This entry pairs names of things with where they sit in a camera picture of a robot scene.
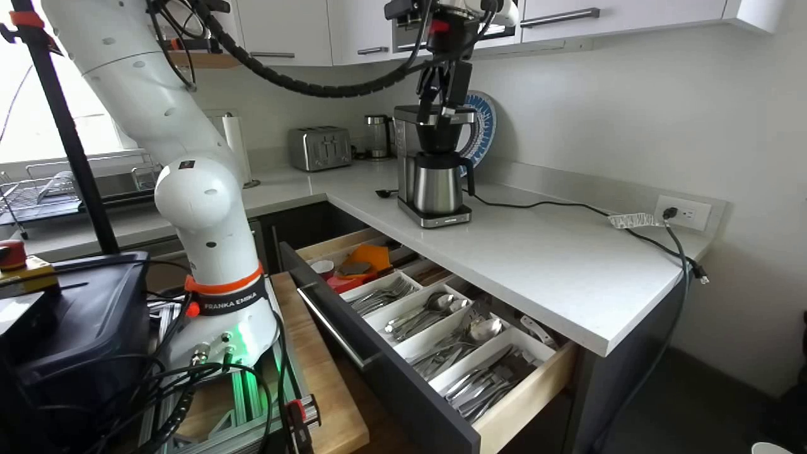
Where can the white upper cabinet right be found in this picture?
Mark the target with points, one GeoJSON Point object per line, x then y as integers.
{"type": "Point", "coordinates": [549, 21]}

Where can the steel electric kettle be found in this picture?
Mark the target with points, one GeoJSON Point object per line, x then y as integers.
{"type": "Point", "coordinates": [377, 135]}

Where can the dark grey kitchen drawer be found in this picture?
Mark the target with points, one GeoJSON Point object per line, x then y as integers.
{"type": "Point", "coordinates": [531, 420]}

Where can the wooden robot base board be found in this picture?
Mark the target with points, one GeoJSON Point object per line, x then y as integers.
{"type": "Point", "coordinates": [341, 427]}

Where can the white wall outlet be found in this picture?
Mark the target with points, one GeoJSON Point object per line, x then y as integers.
{"type": "Point", "coordinates": [681, 214]}

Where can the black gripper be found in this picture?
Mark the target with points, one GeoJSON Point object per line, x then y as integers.
{"type": "Point", "coordinates": [451, 32]}

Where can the white cutlery tray organiser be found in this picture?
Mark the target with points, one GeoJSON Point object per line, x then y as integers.
{"type": "Point", "coordinates": [458, 343]}

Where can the black equipment case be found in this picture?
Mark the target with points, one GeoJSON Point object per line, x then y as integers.
{"type": "Point", "coordinates": [81, 370]}

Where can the black tripod pole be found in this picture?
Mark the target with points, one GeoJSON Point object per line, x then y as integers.
{"type": "Point", "coordinates": [32, 29]}

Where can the silver toaster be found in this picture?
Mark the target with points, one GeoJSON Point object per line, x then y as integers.
{"type": "Point", "coordinates": [321, 147]}

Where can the orange utensil in drawer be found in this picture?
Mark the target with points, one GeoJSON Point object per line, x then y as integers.
{"type": "Point", "coordinates": [362, 265]}

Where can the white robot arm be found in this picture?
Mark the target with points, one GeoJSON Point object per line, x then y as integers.
{"type": "Point", "coordinates": [201, 187]}

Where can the blue decorative plate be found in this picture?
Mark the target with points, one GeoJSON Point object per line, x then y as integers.
{"type": "Point", "coordinates": [477, 140]}

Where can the dark lower corner cabinet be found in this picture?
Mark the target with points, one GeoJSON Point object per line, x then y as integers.
{"type": "Point", "coordinates": [298, 229]}

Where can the red clamp on board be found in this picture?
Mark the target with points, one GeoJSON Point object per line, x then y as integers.
{"type": "Point", "coordinates": [304, 412]}

